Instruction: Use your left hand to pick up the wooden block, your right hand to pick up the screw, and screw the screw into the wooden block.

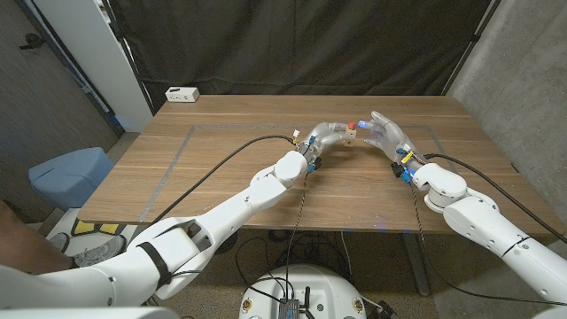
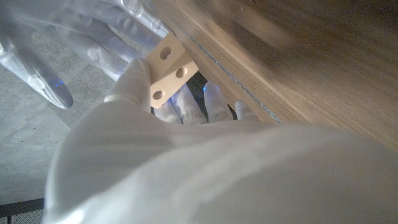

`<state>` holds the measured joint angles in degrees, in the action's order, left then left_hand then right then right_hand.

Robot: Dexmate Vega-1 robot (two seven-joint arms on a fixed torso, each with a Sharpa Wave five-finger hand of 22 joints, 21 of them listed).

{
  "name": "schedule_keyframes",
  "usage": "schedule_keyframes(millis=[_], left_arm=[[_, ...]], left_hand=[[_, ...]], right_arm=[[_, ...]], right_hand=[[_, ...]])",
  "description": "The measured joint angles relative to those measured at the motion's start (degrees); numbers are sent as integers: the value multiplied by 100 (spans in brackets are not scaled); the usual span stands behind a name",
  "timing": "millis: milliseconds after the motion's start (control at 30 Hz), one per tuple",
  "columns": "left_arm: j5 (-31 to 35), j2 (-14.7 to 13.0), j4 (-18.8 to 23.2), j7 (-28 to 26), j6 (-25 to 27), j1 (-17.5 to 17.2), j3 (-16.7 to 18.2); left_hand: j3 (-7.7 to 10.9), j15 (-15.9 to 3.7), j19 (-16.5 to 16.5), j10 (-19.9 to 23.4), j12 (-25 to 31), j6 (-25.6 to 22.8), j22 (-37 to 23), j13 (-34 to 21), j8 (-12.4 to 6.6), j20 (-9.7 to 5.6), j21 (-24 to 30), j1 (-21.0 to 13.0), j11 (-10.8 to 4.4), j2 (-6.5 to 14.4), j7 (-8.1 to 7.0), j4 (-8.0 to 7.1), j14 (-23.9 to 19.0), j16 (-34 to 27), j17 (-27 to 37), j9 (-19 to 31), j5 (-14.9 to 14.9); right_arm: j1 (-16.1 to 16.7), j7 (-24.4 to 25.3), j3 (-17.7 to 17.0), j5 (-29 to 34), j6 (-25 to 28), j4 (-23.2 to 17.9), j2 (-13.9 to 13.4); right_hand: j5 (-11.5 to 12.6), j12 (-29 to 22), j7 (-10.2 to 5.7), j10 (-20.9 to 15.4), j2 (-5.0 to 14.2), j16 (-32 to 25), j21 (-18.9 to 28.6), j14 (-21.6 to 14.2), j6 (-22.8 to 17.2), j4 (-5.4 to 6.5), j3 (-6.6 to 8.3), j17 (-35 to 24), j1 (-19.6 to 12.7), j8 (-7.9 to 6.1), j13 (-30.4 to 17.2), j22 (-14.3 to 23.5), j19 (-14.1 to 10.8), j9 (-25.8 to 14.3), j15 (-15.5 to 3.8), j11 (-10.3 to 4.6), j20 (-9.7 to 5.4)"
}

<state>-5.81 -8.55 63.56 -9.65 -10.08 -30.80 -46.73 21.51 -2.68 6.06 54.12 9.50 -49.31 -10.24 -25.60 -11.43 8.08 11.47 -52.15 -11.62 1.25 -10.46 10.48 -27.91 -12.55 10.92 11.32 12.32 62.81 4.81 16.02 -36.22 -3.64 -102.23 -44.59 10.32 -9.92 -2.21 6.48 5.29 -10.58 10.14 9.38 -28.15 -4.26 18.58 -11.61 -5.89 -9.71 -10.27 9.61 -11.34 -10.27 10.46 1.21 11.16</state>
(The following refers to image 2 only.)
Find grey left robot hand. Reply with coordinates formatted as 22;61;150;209
43;57;398;224

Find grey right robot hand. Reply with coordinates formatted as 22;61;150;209
0;0;171;110

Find black backdrop curtain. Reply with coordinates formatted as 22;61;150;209
186;70;239;122

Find wooden board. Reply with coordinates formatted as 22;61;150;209
149;0;284;124

